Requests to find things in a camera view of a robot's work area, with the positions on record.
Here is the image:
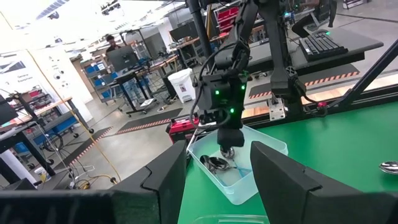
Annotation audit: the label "black frame post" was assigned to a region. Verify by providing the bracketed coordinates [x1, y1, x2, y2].
[185, 0, 216, 68]

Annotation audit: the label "black keyboard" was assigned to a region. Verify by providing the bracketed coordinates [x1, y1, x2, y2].
[298, 32, 349, 62]

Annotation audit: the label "translucent white plastic bin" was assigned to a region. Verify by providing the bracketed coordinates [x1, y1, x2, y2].
[186, 124, 289, 206]

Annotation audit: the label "white trash bin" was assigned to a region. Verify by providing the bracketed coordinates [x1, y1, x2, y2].
[167, 67, 197, 104]

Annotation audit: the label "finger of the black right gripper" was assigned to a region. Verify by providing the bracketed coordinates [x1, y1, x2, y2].
[216, 127, 231, 149]
[230, 127, 246, 149]

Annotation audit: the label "wooden table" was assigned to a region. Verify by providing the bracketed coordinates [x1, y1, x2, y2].
[242, 88, 343, 119]

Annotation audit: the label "hazard-striped black floor mat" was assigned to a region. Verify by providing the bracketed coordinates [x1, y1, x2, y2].
[116, 107, 184, 135]
[248, 63, 361, 100]
[67, 126, 113, 166]

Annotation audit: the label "person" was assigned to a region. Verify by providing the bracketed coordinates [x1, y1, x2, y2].
[104, 34, 122, 57]
[291, 0, 338, 39]

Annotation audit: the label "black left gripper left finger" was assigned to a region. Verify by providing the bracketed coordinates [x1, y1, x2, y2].
[0, 139, 187, 224]

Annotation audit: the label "black table frame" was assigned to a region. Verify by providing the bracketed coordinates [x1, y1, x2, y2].
[186, 82, 398, 131]

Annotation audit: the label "wooden-top workbench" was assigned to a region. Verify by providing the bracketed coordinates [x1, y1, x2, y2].
[0, 95, 96, 175]

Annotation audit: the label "clear plastic bin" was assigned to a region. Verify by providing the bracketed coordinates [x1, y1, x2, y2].
[192, 213, 271, 224]

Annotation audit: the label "grey desk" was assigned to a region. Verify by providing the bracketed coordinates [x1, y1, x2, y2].
[247, 26, 385, 77]

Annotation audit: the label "green table mat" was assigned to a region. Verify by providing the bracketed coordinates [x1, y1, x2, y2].
[177, 101, 398, 224]

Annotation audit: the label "black computer monitor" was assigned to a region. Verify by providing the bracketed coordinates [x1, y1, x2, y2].
[106, 45, 140, 73]

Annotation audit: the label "white pillar with signs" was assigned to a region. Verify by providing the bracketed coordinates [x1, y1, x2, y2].
[29, 46, 94, 124]

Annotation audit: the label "black diagonal strut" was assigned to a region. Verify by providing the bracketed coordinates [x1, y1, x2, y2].
[338, 39, 398, 105]

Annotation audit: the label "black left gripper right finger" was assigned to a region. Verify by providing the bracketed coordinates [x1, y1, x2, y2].
[250, 141, 398, 224]

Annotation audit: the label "yellow hanging cable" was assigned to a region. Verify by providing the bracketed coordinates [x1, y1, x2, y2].
[26, 48, 123, 185]

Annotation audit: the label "shelf with blue bins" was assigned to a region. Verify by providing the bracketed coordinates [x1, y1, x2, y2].
[83, 60, 121, 100]

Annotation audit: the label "red power unit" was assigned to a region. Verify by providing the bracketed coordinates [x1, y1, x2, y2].
[165, 115, 200, 144]

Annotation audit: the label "teal-handled dark spoons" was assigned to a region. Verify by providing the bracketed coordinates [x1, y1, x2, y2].
[200, 154, 246, 187]
[210, 156, 253, 175]

